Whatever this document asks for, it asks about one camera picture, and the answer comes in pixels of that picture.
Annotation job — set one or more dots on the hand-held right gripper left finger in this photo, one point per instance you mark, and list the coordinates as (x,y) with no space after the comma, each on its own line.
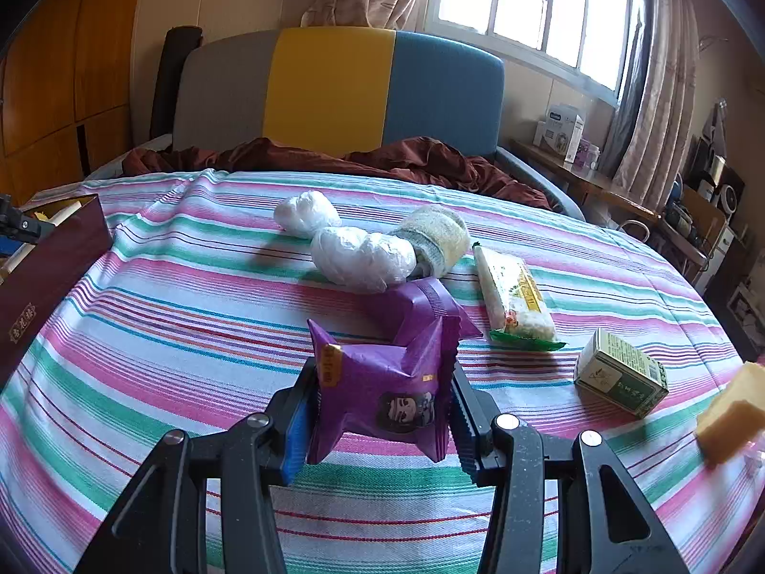
(296,436)

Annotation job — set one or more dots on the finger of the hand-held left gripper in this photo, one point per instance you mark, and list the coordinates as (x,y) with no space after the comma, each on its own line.
(21,224)

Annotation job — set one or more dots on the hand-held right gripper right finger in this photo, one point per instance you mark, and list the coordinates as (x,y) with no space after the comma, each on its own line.
(469,436)

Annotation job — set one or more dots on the gold tin box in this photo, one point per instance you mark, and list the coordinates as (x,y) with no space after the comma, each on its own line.
(48,287)

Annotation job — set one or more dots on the purple snack packet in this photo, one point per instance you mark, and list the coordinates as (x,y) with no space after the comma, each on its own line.
(418,311)
(382,382)

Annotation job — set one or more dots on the green yellow noodle packet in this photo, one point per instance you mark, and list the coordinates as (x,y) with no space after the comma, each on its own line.
(514,293)

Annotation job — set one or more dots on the small green box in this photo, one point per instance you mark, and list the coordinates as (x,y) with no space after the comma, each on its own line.
(615,374)

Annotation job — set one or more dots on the yellow sponge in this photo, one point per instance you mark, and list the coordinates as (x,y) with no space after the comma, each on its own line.
(732,412)

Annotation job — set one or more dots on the wooden wardrobe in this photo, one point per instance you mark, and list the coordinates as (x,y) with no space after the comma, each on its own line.
(60,72)

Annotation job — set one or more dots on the white plastic-wrapped bundle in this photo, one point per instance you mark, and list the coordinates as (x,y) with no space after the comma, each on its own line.
(308,210)
(358,257)

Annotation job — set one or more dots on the cream grey rolled towel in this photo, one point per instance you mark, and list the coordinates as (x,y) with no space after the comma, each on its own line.
(436,236)

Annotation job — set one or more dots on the black rolled mat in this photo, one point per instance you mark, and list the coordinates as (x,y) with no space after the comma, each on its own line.
(170,83)

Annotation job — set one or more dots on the maroon blanket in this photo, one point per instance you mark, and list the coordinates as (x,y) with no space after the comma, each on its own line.
(418,161)

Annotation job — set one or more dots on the wooden side table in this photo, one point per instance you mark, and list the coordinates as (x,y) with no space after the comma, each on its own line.
(597,182)

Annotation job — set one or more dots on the purple white cup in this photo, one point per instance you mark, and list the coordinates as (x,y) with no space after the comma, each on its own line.
(585,155)

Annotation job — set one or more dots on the white boxes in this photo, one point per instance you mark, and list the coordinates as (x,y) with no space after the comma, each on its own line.
(559,128)

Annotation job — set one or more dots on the grey yellow blue headboard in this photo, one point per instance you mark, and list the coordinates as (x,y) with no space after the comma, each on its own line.
(328,89)

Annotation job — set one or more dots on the black speaker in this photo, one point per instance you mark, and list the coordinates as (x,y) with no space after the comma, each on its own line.
(726,191)

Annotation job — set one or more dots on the window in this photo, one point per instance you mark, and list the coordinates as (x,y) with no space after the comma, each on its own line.
(526,0)

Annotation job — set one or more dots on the grey bed side rail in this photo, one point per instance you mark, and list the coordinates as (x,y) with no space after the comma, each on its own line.
(104,168)
(538,176)

